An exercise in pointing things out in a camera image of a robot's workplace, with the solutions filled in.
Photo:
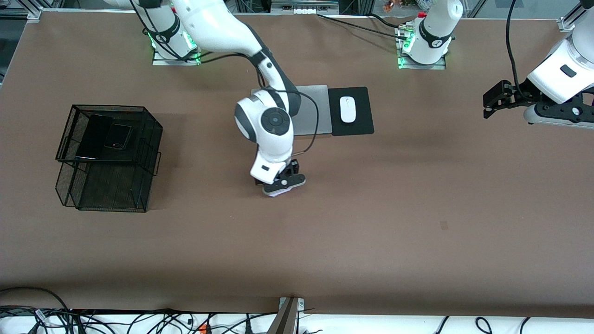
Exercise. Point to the grey power strip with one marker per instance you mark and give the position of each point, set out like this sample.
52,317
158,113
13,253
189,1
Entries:
304,9

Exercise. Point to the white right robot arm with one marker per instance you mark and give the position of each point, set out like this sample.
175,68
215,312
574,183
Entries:
269,125

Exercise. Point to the aluminium frame profile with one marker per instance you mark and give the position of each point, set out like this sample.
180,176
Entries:
567,23

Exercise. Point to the black mouse pad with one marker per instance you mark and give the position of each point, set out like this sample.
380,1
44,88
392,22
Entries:
362,125

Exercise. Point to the lilac flip phone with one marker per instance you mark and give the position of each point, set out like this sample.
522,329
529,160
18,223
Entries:
276,194

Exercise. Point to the long black smartphone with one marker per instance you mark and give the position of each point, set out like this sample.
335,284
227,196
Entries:
90,137

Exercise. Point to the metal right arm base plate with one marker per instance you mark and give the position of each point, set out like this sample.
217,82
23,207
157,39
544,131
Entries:
160,61

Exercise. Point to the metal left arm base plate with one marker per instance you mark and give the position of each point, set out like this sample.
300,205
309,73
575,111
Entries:
420,67

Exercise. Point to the silver closed laptop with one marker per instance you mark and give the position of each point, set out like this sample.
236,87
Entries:
320,111

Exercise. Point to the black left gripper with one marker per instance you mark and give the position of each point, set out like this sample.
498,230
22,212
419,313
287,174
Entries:
523,90

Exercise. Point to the white computer mouse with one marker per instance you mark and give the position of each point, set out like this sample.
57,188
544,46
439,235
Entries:
347,110

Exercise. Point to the black flip phone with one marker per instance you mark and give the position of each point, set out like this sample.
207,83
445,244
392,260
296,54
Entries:
118,137

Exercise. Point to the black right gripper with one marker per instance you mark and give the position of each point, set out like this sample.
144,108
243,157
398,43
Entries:
292,167

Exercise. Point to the grey metal camera post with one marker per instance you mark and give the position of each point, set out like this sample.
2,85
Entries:
287,320

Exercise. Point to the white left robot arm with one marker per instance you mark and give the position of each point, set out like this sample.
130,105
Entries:
434,28

